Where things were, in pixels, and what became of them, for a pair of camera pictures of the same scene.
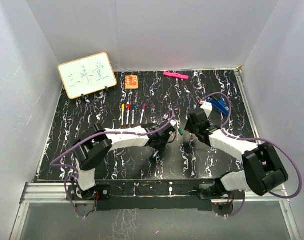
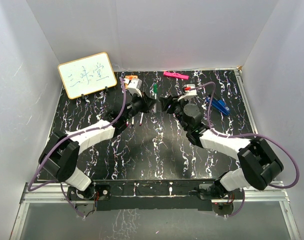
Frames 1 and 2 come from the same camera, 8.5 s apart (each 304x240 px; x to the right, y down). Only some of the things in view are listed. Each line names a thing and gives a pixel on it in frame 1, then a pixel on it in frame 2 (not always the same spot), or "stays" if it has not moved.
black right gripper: (189, 127) to (167, 102)
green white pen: (154, 156) to (155, 93)
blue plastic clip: (220, 105) stays
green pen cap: (180, 131) to (155, 88)
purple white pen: (140, 123) stays
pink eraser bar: (172, 74) stays
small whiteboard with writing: (87, 75) stays
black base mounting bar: (144, 195) stays
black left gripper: (162, 148) to (147, 102)
